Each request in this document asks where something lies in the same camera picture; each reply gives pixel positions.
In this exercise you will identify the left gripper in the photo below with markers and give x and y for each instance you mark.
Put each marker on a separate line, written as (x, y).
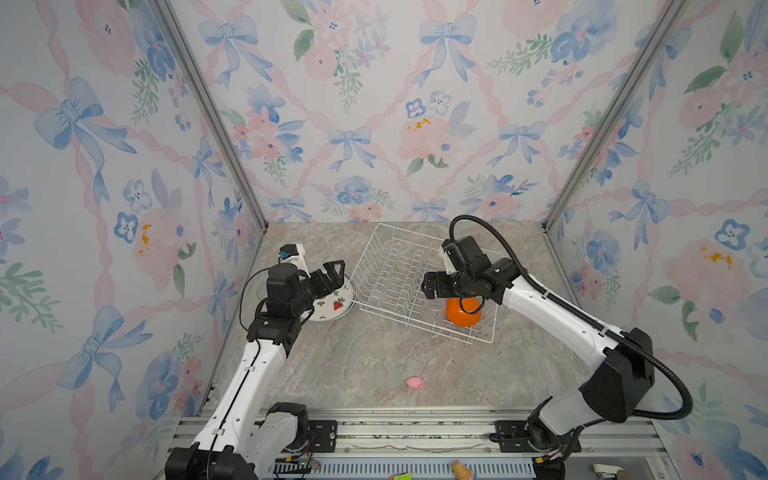
(334, 281)

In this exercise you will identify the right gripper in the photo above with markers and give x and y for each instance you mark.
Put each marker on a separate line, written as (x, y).
(439, 280)

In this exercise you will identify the watermelon pattern plate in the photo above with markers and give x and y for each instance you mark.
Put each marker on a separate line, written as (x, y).
(334, 305)

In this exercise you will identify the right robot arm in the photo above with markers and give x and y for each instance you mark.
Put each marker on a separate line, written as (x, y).
(621, 375)

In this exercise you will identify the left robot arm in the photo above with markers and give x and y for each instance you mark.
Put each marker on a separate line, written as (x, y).
(233, 444)

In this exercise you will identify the orange bowl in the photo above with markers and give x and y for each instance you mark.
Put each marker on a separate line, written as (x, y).
(464, 312)

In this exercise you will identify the small pink object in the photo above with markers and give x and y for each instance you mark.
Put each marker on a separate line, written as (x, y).
(415, 383)

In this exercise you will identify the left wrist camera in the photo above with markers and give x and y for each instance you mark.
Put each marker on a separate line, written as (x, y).
(293, 253)

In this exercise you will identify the white wire dish rack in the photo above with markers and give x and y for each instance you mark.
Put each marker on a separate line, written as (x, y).
(388, 278)

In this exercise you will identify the left aluminium corner post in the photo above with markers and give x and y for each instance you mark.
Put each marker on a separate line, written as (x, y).
(180, 47)

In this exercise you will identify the aluminium corner post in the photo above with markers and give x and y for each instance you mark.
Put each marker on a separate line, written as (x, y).
(660, 32)
(180, 47)

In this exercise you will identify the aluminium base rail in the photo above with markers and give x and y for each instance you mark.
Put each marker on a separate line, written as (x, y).
(423, 443)

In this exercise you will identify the right aluminium corner post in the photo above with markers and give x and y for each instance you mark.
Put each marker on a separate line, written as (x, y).
(660, 32)

